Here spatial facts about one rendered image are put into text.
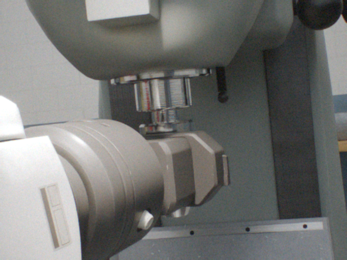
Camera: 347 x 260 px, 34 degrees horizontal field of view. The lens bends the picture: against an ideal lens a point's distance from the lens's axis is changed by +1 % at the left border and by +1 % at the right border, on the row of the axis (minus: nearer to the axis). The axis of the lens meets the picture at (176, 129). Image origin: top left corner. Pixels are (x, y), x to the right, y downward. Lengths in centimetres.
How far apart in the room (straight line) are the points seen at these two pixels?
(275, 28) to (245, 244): 38
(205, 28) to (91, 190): 15
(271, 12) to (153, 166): 27
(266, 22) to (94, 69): 21
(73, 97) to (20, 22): 79
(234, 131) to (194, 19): 47
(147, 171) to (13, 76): 482
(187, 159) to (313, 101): 46
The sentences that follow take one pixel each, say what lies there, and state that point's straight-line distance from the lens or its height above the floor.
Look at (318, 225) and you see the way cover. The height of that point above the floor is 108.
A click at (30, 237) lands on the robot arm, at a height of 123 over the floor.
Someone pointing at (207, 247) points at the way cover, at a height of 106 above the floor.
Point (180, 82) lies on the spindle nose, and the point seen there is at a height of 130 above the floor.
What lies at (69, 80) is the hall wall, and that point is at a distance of 496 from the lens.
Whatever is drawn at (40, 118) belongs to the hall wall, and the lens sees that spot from 506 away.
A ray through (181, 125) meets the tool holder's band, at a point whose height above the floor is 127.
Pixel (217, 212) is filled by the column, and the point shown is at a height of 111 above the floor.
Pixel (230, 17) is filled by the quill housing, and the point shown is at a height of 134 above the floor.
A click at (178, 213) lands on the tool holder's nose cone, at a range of 47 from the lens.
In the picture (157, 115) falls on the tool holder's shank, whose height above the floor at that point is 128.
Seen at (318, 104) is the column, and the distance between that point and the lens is 84.
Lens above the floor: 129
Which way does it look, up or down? 3 degrees down
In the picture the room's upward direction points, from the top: 6 degrees counter-clockwise
